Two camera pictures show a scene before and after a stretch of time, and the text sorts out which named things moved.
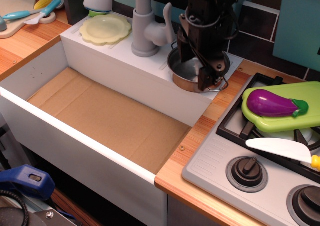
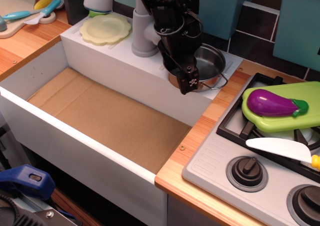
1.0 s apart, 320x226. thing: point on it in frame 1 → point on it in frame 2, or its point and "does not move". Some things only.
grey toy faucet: x=147 y=33 does not move
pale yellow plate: x=104 y=29 does not move
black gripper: x=208 y=34 → x=178 y=50
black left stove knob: x=247 y=174 does not move
